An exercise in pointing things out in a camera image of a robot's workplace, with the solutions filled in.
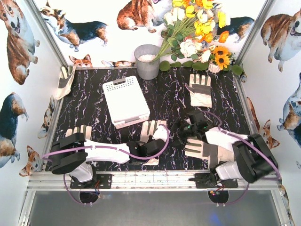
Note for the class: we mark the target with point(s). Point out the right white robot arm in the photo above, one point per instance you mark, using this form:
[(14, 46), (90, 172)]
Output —
[(253, 157)]

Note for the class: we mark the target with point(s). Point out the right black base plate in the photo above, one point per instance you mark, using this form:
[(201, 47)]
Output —
[(210, 180)]

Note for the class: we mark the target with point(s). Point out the grey metal bucket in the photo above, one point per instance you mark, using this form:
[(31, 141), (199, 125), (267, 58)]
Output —
[(146, 62)]

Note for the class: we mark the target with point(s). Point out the right front work glove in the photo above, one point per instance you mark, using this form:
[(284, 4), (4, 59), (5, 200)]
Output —
[(214, 154)]

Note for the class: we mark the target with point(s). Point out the artificial flower bouquet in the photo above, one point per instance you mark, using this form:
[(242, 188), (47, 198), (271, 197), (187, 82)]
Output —
[(190, 28)]

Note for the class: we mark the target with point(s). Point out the right back work glove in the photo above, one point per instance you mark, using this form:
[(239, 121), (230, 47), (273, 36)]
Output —
[(199, 88)]

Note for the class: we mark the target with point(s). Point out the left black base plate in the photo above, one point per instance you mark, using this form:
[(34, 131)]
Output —
[(101, 181)]

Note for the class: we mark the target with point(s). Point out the left front work glove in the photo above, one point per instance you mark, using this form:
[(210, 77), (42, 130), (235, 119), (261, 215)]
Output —
[(86, 130)]

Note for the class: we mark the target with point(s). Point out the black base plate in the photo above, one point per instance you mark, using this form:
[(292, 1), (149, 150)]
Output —
[(210, 180), (101, 181)]

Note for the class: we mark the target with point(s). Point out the left back corner glove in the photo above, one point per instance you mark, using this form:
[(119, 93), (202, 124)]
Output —
[(65, 81)]

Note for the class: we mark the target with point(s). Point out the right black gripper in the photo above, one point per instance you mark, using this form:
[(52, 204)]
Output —
[(182, 128)]

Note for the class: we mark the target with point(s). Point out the white work glove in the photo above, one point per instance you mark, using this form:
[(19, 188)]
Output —
[(148, 129)]

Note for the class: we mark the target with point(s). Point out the white perforated storage basket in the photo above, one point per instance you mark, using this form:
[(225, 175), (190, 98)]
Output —
[(126, 102)]

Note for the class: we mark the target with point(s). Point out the front aluminium rail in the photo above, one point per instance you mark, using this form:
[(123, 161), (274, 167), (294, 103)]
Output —
[(158, 180)]

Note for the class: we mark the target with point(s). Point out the small sunflower pot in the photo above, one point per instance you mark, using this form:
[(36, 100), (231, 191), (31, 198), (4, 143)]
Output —
[(221, 59)]

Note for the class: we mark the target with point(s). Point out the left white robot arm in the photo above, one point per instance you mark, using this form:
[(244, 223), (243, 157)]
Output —
[(71, 154)]

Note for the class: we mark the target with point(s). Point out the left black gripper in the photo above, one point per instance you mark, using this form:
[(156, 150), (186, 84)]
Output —
[(154, 146)]

